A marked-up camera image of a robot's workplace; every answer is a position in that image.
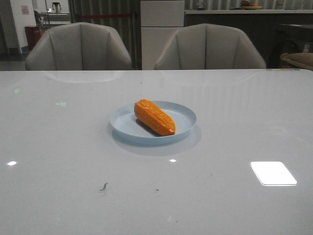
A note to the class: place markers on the pink wall notice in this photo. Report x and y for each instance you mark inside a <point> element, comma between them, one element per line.
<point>25,9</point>

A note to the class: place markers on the tan cushion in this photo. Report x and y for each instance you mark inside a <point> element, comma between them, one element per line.
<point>302,60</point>

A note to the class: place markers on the red barrier tape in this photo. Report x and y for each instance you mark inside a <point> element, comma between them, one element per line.
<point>109,16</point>

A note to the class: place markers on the beige chair on right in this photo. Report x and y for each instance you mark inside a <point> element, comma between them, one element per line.
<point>209,47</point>

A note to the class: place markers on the beige chair on left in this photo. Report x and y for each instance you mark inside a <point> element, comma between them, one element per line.
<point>79,46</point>

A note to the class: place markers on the dark counter with white top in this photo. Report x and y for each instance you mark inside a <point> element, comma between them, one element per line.
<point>273,32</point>

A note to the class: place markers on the fruit bowl on counter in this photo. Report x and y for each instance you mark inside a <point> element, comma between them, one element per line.
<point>247,5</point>

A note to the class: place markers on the white cabinet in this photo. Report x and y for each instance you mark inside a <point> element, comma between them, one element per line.
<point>159,19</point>

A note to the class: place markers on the light blue round plate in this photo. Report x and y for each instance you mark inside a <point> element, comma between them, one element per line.
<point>129,128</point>

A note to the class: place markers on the red bin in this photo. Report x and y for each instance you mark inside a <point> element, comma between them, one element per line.
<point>32,35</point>

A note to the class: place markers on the beige chair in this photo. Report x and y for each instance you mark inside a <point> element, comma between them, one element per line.
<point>79,46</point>
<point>209,47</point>

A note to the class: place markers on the orange toy corn cob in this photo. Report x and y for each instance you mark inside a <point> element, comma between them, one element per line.
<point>153,117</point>

